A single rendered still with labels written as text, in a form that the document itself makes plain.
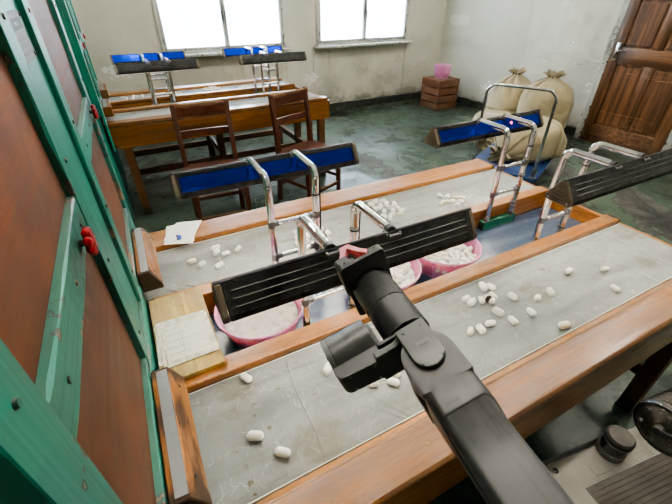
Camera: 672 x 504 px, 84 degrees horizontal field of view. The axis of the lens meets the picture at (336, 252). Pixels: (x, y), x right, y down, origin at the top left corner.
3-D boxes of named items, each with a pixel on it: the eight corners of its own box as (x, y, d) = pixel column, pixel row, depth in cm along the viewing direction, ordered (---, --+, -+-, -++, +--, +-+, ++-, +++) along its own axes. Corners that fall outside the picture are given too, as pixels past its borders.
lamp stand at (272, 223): (326, 282, 135) (324, 165, 110) (274, 300, 127) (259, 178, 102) (305, 256, 149) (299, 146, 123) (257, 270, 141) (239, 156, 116)
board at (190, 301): (226, 364, 94) (225, 360, 94) (163, 387, 88) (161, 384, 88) (200, 289, 118) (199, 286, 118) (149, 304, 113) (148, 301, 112)
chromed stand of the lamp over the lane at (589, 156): (598, 266, 143) (654, 153, 118) (564, 282, 135) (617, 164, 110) (554, 242, 157) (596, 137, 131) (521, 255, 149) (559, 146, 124)
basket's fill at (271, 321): (310, 337, 113) (309, 323, 109) (237, 365, 104) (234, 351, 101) (283, 293, 129) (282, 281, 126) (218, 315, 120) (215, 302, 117)
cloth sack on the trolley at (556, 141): (568, 158, 365) (582, 119, 343) (518, 173, 334) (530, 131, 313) (519, 142, 405) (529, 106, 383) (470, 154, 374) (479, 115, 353)
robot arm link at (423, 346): (461, 393, 42) (452, 354, 37) (373, 446, 41) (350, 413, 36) (407, 322, 51) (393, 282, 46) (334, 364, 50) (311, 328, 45)
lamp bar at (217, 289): (476, 240, 91) (483, 214, 87) (223, 326, 67) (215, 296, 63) (454, 225, 97) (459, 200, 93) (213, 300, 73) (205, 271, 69)
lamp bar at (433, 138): (543, 127, 169) (548, 111, 165) (436, 149, 145) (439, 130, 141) (528, 123, 175) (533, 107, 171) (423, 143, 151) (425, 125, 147)
